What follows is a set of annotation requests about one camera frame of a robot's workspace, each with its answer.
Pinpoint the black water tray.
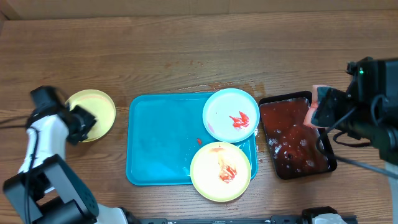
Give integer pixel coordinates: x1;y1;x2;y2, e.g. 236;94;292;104
259;91;337;180

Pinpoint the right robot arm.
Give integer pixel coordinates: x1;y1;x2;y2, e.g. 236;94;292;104
304;57;397;223

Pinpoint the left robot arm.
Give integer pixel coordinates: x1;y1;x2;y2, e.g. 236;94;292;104
3;105;100;223

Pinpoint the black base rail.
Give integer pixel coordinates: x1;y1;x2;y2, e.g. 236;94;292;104
124;207;358;224

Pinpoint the pink and green sponge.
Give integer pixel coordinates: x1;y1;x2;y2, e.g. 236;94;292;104
303;85;331;128

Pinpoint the light blue plate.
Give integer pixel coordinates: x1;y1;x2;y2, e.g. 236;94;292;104
202;88;260;143

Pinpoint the yellow plate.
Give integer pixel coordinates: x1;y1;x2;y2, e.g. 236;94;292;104
66;89;116;142
190;142;251;202

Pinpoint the teal plastic tray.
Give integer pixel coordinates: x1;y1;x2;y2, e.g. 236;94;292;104
125;92;259;187

